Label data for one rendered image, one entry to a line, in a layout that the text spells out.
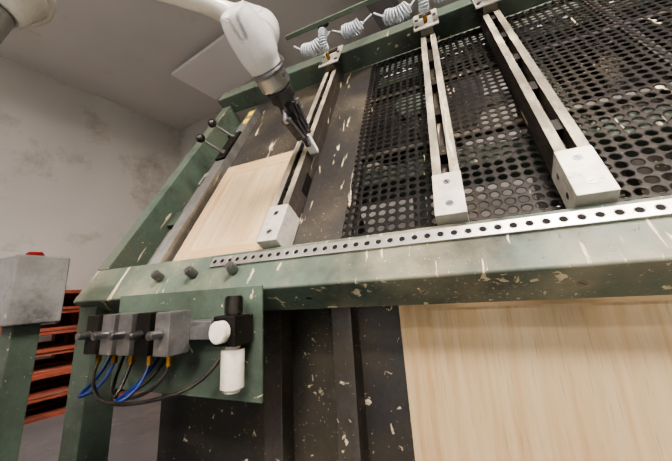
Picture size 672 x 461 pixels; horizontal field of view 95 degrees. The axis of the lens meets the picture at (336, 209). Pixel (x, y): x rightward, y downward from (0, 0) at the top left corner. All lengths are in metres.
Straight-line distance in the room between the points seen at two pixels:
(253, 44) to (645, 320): 1.03
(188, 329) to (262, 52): 0.68
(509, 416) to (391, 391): 0.26
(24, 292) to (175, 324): 0.48
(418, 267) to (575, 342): 0.39
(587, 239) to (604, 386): 0.35
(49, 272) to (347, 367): 0.86
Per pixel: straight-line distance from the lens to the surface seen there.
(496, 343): 0.85
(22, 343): 1.20
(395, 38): 1.61
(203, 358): 0.86
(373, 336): 0.91
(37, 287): 1.17
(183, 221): 1.21
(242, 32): 0.88
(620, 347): 0.88
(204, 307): 0.86
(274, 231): 0.81
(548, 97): 0.92
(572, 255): 0.62
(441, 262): 0.61
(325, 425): 1.03
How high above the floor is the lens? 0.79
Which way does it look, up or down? 15 degrees up
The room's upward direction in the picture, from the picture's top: 4 degrees counter-clockwise
